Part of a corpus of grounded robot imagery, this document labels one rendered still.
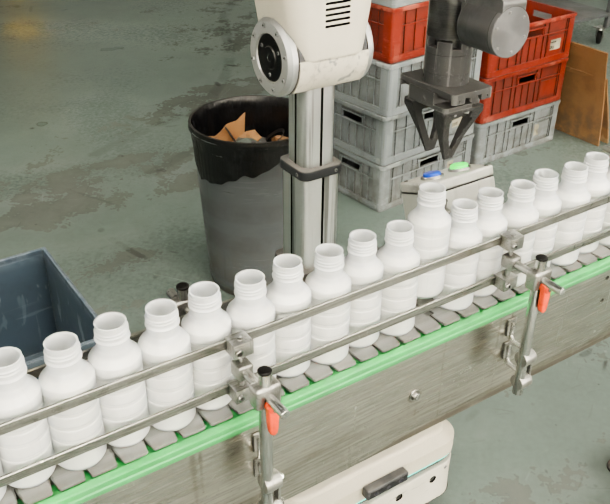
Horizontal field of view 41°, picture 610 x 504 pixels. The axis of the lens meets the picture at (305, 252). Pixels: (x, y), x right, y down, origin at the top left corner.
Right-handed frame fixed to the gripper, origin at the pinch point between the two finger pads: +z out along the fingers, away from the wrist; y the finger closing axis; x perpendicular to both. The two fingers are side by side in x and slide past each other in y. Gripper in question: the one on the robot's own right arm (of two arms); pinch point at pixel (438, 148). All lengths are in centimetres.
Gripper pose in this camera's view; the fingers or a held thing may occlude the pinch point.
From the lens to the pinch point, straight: 107.9
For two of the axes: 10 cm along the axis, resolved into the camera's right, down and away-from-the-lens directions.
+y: 5.6, 4.2, -7.2
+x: 8.3, -2.7, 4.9
